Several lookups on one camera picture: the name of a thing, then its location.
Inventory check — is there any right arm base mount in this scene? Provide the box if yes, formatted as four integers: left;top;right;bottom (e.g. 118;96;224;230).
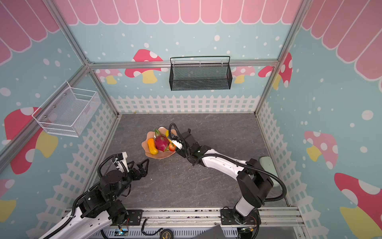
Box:
220;207;262;226

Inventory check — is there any aluminium front rail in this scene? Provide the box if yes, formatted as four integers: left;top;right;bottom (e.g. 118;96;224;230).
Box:
64;207;308;231

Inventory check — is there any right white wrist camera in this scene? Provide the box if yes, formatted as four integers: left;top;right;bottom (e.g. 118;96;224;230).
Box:
171;139;183;149

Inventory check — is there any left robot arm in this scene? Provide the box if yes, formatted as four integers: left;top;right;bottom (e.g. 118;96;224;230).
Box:
42;152;149;239

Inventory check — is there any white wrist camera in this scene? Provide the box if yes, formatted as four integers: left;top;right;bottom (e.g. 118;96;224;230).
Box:
113;152;129;174
171;139;183;149

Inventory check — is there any pale green cylinder object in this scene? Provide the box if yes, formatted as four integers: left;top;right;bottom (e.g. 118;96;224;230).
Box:
259;156;278;177

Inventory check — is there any orange yellow mango fruit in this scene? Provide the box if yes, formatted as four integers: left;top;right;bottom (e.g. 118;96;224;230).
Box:
147;138;159;155

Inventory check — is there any pink scalloped fruit bowl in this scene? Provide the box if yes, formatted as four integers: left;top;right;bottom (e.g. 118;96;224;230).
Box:
141;127;177;159

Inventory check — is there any black round tape roll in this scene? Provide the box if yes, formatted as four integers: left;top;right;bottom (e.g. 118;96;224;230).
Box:
160;229;174;239

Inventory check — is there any red strawberry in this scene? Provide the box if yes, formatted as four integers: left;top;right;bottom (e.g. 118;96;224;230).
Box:
169;143;177;152

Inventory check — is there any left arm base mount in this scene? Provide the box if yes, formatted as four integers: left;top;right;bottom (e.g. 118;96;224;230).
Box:
112;209;143;226

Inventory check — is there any dark grey flat panel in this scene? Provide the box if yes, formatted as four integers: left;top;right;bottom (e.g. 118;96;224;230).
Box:
192;225;226;239

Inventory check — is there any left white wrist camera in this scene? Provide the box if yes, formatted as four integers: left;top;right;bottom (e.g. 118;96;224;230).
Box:
113;152;129;174

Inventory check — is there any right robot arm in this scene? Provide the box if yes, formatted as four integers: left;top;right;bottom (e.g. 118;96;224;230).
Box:
169;123;287;225

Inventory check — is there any black mesh wall basket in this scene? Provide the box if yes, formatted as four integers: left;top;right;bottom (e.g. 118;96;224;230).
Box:
169;56;233;91

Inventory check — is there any pink dragon fruit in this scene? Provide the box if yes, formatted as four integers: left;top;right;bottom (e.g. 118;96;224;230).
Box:
154;129;170;152

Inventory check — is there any white wire wall basket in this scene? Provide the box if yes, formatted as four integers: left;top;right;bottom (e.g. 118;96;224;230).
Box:
32;82;101;137

